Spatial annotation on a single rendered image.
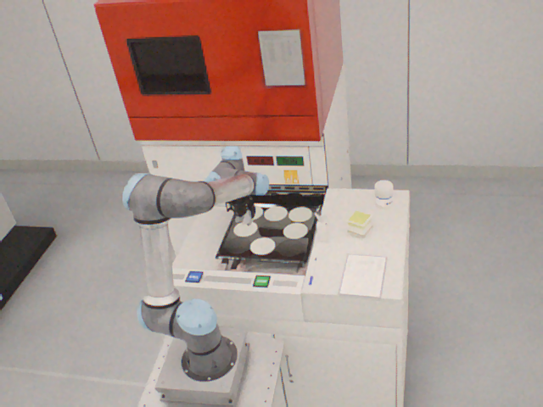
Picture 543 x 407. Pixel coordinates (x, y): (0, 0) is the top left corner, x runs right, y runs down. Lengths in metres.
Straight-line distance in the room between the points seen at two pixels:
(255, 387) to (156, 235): 0.61
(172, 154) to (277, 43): 0.76
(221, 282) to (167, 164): 0.73
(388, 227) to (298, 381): 0.72
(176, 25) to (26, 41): 2.49
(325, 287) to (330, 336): 0.22
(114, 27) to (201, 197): 0.92
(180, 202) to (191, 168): 0.97
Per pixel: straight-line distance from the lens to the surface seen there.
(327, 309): 2.11
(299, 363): 2.37
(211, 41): 2.26
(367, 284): 2.07
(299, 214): 2.51
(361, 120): 4.05
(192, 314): 1.86
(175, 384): 2.00
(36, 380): 3.49
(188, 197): 1.69
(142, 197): 1.74
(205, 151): 2.57
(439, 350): 3.14
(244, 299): 2.16
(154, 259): 1.83
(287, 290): 2.09
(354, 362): 2.31
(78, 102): 4.68
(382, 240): 2.25
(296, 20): 2.14
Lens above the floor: 2.44
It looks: 37 degrees down
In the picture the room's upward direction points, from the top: 9 degrees counter-clockwise
